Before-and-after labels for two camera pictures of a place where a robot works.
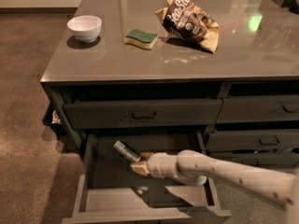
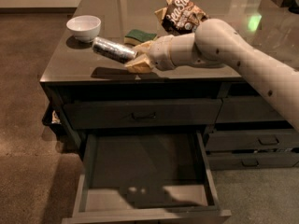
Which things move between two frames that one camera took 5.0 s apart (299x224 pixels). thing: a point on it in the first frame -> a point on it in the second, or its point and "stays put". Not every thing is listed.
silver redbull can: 130,153 -> 114,49
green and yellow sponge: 141,38 stays put
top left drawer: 147,112 stays put
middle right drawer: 253,140 stays put
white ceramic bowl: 85,27 stays put
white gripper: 156,164 -> 161,52
